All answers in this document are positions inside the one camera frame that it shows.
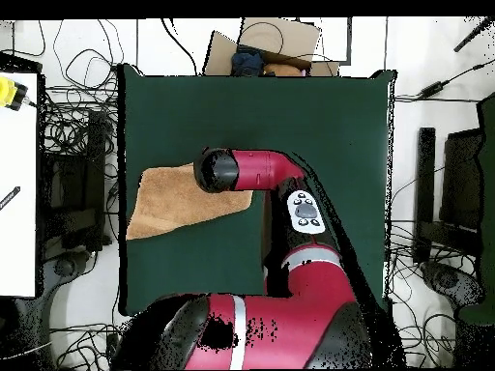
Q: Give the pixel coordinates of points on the dark blue garment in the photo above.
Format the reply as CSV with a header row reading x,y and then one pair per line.
x,y
247,62

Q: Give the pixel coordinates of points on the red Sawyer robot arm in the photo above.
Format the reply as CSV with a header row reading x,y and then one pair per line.
x,y
263,170

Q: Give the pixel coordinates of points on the white board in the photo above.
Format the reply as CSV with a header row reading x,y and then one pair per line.
x,y
17,239

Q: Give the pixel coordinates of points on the black marker pen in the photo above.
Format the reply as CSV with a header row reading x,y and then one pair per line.
x,y
9,198

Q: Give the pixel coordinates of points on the brown cardboard box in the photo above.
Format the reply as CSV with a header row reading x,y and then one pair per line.
x,y
294,38

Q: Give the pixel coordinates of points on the dark green table cloth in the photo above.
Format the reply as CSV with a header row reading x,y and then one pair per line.
x,y
232,108

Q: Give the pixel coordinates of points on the thin black rod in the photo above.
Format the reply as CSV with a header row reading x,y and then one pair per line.
x,y
473,34

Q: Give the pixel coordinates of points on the black upright bar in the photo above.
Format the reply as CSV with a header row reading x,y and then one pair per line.
x,y
424,185

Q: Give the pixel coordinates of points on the tan terry towel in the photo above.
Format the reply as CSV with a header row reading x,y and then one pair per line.
x,y
170,201

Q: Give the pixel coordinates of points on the black monitor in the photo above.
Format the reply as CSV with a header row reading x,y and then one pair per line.
x,y
462,177

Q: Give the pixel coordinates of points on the yellow and black tool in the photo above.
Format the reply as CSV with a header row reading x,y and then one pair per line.
x,y
7,92

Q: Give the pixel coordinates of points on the black power adapter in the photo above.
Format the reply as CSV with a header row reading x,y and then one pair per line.
x,y
433,89

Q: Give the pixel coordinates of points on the orange garment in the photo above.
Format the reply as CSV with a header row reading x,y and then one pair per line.
x,y
282,70

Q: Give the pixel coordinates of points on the dark grey stand base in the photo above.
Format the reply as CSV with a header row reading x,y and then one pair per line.
x,y
448,280
65,266

